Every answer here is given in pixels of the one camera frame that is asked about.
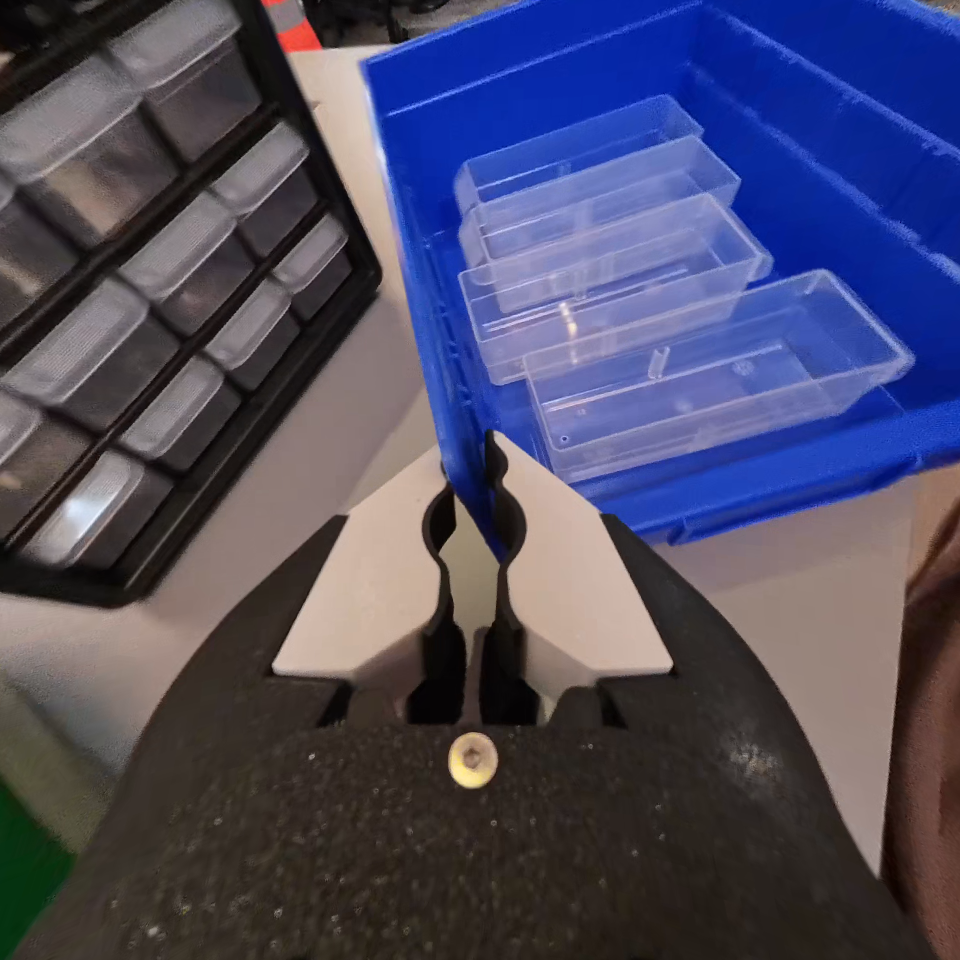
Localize orange reflective vest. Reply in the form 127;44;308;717
262;0;325;52

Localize clear plastic drawer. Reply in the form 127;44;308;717
457;193;774;387
453;93;706;219
459;135;744;271
522;268;916;485

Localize rows of clear cabinet drawers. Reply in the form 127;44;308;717
0;0;352;571

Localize blue plastic bin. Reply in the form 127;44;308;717
360;0;960;560

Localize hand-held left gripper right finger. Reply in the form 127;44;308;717
482;431;674;726

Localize person's brown clothing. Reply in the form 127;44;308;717
881;498;960;960

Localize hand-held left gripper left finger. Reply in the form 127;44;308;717
272;450;462;725

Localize green plastic bin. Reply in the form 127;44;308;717
0;780;76;960

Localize black drawer cabinet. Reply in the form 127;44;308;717
0;0;384;610

